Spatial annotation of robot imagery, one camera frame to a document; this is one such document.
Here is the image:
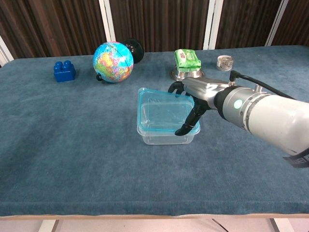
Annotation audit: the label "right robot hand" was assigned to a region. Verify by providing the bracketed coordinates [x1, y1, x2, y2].
[168, 77, 232, 136]

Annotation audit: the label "teal plastic lid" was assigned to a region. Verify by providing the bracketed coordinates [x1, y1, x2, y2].
[137, 87, 201, 136]

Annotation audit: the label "clear plastic container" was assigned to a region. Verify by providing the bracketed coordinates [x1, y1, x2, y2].
[137, 125, 201, 145]

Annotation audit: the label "stainless steel bowl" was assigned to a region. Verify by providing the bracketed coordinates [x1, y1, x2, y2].
[170, 67, 205, 82]

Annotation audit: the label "green wet wipes pack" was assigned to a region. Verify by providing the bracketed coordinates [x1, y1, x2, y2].
[174, 48, 202, 73]

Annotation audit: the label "clear round box of clips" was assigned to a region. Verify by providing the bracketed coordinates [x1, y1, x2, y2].
[216, 55, 235, 72]

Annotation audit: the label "black globe stand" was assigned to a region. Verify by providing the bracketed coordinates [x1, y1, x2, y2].
[96, 38, 145, 82]

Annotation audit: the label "world globe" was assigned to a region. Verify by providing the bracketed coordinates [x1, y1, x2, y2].
[93, 42, 134, 84]

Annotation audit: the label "blue table cloth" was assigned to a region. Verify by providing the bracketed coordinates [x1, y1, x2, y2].
[0, 44, 309, 217]

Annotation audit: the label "blue toy building block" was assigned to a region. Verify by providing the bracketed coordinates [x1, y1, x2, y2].
[53, 60, 77, 83]

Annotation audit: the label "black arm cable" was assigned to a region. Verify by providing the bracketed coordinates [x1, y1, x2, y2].
[228, 70, 298, 100]

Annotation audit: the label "white partition post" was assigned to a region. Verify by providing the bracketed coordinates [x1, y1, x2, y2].
[0, 35, 14, 67]
[98, 0, 117, 43]
[203, 0, 224, 50]
[264, 0, 289, 47]

